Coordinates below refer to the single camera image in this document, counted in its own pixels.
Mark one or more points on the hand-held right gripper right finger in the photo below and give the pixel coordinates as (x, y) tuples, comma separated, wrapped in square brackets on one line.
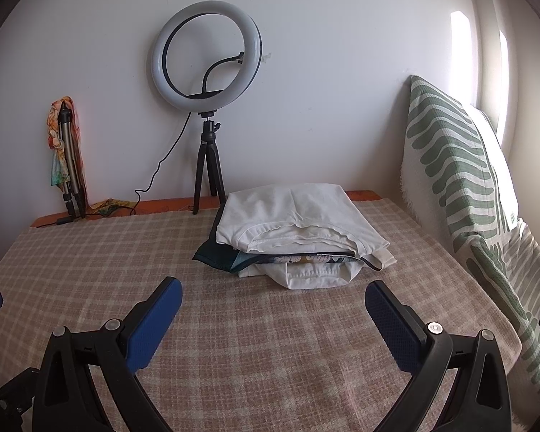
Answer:
[(393, 324)]

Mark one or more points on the dark green printed garment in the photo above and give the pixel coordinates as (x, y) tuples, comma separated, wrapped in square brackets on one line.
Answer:
[(216, 254)]

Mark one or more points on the white pants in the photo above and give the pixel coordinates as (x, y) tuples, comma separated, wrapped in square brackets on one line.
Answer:
[(288, 211)]

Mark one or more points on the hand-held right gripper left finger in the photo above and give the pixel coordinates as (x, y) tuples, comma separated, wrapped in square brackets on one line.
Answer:
[(155, 324)]

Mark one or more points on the light teal cloth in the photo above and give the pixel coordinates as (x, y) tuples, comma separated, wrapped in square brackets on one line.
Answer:
[(247, 262)]

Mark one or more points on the grey folded tripod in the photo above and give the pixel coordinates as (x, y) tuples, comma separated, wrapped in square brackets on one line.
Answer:
[(67, 144)]

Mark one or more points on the white pillow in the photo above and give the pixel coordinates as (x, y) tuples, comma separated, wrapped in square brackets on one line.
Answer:
[(499, 166)]

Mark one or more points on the colourful orange scarf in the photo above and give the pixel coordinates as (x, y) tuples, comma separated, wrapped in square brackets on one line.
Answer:
[(56, 166)]

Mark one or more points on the white folded garment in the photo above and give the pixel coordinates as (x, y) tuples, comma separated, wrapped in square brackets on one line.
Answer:
[(315, 276)]

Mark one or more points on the green striped white cushion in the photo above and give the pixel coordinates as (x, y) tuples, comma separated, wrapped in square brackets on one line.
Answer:
[(445, 153)]

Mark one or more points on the beige plaid blanket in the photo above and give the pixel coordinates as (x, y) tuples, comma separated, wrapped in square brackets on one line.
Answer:
[(252, 346)]

